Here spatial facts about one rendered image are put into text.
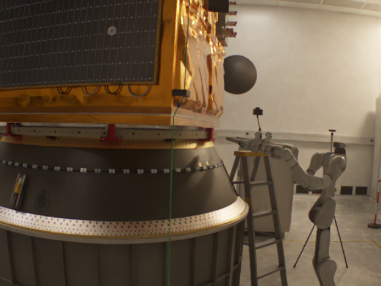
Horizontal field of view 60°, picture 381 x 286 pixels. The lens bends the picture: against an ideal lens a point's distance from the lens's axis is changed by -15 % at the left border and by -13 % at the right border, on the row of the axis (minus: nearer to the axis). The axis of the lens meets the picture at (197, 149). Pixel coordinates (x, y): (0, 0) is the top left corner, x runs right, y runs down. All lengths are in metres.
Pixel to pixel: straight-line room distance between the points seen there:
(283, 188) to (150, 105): 4.46
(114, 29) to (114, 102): 0.38
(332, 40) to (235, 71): 2.93
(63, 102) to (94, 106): 0.20
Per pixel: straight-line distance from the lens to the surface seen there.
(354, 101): 10.40
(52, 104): 2.06
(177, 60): 1.85
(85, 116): 1.95
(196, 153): 2.40
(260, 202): 6.08
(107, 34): 1.92
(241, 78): 10.06
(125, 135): 2.12
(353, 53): 10.61
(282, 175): 6.03
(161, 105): 1.80
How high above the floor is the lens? 1.74
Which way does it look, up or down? 3 degrees down
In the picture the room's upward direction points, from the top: 2 degrees clockwise
